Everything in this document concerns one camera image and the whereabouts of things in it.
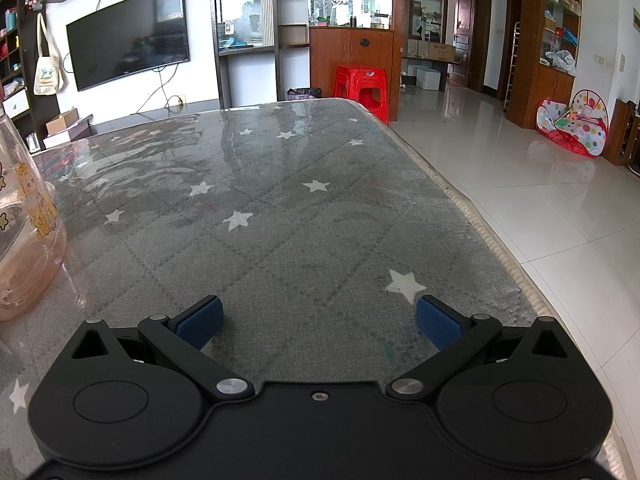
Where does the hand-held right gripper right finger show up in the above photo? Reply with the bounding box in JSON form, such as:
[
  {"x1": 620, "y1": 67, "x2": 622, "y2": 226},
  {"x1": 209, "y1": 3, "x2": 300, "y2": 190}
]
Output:
[{"x1": 385, "y1": 294, "x2": 571, "y2": 401}]

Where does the low wooden furniture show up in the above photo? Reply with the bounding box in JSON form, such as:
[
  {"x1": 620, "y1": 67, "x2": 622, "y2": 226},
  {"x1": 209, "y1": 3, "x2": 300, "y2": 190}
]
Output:
[{"x1": 607, "y1": 99, "x2": 640, "y2": 166}]

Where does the white storage bin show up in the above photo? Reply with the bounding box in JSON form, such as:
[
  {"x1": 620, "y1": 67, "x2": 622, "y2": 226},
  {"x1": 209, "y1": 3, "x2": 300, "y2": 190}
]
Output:
[{"x1": 416, "y1": 67, "x2": 442, "y2": 92}]

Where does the red plastic stool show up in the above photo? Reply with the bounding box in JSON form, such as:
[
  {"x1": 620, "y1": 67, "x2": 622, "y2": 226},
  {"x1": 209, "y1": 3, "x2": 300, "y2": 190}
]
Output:
[{"x1": 332, "y1": 65, "x2": 390, "y2": 126}]

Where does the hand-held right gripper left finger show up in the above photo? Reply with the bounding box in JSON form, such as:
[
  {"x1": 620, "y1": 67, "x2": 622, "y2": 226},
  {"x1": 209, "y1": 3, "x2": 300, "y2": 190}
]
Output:
[{"x1": 71, "y1": 294, "x2": 255, "y2": 401}]

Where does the white plastic bag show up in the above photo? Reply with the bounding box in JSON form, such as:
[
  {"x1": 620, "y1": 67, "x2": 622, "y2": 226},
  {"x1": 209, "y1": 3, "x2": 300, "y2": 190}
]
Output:
[{"x1": 545, "y1": 50, "x2": 577, "y2": 75}]

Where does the black flat-screen television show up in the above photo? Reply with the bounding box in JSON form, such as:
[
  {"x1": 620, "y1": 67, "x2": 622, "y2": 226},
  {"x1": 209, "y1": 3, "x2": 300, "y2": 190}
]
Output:
[{"x1": 66, "y1": 0, "x2": 191, "y2": 92}]

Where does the dark low television stand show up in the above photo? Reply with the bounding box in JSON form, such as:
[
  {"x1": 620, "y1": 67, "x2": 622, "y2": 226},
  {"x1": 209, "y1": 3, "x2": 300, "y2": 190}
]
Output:
[{"x1": 42, "y1": 95, "x2": 221, "y2": 147}]

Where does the pink plastic water jug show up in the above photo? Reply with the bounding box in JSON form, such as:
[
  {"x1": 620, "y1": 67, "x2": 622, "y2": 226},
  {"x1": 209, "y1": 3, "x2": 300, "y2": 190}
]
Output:
[{"x1": 0, "y1": 112, "x2": 68, "y2": 323}]

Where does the polka dot play tent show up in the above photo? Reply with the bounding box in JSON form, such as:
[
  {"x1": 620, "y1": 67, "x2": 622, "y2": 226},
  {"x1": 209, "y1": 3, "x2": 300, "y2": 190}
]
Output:
[{"x1": 536, "y1": 89, "x2": 610, "y2": 158}]

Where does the open cardboard box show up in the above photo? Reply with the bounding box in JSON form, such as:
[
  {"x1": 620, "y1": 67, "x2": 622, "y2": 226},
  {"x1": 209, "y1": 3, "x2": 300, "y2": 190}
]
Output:
[{"x1": 45, "y1": 108, "x2": 80, "y2": 136}]

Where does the tall wooden shelf cabinet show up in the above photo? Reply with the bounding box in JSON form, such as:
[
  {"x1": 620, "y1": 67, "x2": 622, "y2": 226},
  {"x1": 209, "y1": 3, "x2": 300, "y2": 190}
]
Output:
[{"x1": 510, "y1": 0, "x2": 583, "y2": 131}]

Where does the metal folding rack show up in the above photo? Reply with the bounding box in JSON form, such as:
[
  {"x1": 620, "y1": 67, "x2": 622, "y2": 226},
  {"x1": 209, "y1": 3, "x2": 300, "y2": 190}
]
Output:
[{"x1": 502, "y1": 21, "x2": 522, "y2": 111}]

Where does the wooden partition cabinet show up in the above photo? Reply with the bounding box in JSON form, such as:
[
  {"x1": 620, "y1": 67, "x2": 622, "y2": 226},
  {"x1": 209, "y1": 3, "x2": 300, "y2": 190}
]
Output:
[{"x1": 309, "y1": 27, "x2": 396, "y2": 98}]

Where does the dark-framed glass shelf unit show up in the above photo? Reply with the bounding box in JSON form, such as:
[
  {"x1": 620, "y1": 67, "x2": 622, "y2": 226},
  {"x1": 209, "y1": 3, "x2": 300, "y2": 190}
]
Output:
[{"x1": 212, "y1": 0, "x2": 311, "y2": 111}]

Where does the printed cardboard box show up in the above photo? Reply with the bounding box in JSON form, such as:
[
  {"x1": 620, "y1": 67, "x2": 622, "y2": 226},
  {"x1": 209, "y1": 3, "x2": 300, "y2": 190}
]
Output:
[{"x1": 427, "y1": 42, "x2": 457, "y2": 63}]

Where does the white canvas tote bag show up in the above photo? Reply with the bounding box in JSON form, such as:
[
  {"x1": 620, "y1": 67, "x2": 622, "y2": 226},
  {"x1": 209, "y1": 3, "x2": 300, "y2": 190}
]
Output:
[{"x1": 33, "y1": 12, "x2": 65, "y2": 97}]

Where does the brown wooden door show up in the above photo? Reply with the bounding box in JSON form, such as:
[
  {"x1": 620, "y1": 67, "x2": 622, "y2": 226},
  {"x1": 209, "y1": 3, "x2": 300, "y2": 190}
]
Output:
[{"x1": 452, "y1": 0, "x2": 473, "y2": 78}]

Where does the dark bookshelf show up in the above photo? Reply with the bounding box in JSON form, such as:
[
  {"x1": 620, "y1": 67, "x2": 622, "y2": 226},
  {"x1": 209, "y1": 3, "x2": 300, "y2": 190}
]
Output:
[{"x1": 0, "y1": 0, "x2": 63, "y2": 136}]

